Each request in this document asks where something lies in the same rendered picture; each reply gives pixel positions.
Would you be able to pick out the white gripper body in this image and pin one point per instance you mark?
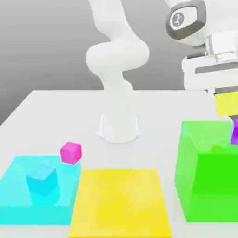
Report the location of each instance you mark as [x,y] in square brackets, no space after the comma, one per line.
[202,78]

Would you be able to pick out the small yellow cube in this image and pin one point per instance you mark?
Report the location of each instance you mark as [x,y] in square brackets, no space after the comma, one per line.
[227,104]

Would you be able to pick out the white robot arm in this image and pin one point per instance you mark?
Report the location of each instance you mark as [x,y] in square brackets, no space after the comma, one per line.
[119,55]

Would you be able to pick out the small purple cube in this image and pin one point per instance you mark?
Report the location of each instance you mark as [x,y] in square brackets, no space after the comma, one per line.
[235,133]

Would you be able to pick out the small magenta cube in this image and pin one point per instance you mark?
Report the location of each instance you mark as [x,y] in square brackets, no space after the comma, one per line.
[71,153]

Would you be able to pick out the small cyan cube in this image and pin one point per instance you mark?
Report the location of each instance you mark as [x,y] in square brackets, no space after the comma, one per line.
[42,180]

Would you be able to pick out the large green box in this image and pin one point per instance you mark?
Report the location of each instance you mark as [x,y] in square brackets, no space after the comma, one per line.
[212,178]

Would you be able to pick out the large yellow box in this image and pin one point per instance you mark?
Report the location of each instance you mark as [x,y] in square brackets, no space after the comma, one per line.
[120,202]

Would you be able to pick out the large cyan box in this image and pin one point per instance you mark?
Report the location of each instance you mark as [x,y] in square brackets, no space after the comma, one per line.
[37,204]

